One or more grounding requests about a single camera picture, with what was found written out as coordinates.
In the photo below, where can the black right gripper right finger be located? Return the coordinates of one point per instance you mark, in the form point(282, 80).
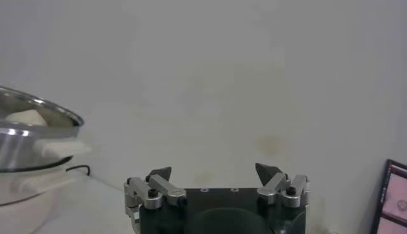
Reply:
point(273, 187)

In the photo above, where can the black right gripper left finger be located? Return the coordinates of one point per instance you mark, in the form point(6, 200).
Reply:
point(168, 190)

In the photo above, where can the white steamed baozi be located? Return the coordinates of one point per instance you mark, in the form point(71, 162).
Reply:
point(25, 118)

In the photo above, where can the perforated steel steamer basket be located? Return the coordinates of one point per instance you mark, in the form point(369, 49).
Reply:
point(16, 149)

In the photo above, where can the grey laptop pink screen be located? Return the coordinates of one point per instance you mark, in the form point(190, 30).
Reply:
point(392, 197)

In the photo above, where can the white electric cooking pot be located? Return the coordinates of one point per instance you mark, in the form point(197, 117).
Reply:
point(25, 197)

